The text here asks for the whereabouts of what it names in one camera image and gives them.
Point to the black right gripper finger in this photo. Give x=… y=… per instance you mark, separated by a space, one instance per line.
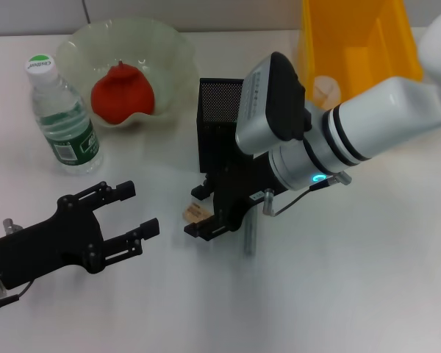
x=206 y=229
x=204 y=191
x=148 y=229

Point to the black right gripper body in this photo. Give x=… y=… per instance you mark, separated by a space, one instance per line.
x=239 y=184

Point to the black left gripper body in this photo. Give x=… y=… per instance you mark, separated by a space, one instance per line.
x=47 y=246

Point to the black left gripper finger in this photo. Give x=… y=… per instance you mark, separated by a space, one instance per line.
x=125 y=190

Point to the tan eraser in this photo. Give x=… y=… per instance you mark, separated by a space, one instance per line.
x=195 y=212

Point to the grey pen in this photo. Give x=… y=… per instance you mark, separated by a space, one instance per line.
x=250 y=235

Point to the clear water bottle green label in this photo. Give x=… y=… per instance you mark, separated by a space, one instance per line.
x=66 y=128

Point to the orange fruit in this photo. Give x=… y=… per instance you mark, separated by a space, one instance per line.
x=121 y=95

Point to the white paper ball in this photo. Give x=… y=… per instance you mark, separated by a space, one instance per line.
x=327 y=90

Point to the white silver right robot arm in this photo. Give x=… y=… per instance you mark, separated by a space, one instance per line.
x=371 y=121

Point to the black mesh pen holder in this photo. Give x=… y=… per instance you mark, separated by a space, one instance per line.
x=215 y=110

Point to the pale green glass fruit plate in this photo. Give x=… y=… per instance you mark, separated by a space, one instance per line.
x=158 y=55

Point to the yellow plastic bin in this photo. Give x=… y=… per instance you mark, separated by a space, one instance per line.
x=353 y=36

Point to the right wrist camera housing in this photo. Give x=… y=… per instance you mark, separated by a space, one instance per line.
x=272 y=103

